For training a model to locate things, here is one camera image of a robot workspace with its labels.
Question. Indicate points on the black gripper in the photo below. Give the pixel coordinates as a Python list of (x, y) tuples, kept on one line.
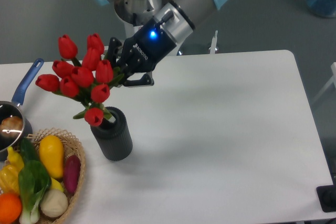
[(140, 53)]

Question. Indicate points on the red tulip bouquet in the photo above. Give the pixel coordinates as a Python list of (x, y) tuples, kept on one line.
[(88, 81)]

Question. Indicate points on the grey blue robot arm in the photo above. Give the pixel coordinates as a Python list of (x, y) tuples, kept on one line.
[(154, 29)]

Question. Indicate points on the dark grey ribbed vase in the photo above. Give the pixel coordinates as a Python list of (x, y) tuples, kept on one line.
[(114, 137)]

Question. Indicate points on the woven wicker basket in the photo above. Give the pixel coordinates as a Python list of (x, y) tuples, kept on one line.
[(72, 146)]

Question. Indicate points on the yellow squash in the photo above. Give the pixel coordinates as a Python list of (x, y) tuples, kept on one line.
[(51, 153)]

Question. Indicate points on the purple sweet potato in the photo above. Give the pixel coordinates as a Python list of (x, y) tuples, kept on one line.
[(71, 173)]

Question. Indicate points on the brown bread in pan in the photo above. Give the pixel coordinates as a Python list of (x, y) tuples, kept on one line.
[(11, 127)]

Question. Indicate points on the green bok choy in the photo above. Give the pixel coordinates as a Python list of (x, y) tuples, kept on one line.
[(34, 181)]

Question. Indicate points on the beige round bun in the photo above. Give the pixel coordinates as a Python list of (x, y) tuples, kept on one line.
[(54, 203)]

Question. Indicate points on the yellow bell pepper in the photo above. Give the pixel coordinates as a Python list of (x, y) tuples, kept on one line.
[(9, 173)]

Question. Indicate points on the orange fruit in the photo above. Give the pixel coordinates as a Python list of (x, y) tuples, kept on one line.
[(11, 207)]

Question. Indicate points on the black device at table edge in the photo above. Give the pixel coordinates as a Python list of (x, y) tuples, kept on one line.
[(326, 195)]

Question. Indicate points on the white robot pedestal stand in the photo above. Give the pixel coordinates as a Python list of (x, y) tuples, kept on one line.
[(188, 15)]

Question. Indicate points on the blue handled saucepan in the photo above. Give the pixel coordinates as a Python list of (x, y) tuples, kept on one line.
[(13, 108)]

